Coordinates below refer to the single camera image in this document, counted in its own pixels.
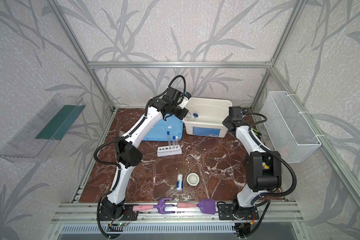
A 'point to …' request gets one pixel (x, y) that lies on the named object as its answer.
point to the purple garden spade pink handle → (208, 206)
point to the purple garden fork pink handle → (160, 206)
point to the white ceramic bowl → (193, 179)
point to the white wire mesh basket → (289, 135)
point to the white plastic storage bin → (205, 116)
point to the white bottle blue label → (180, 181)
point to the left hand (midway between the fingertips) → (188, 108)
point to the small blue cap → (195, 115)
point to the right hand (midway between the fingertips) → (229, 117)
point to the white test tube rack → (167, 150)
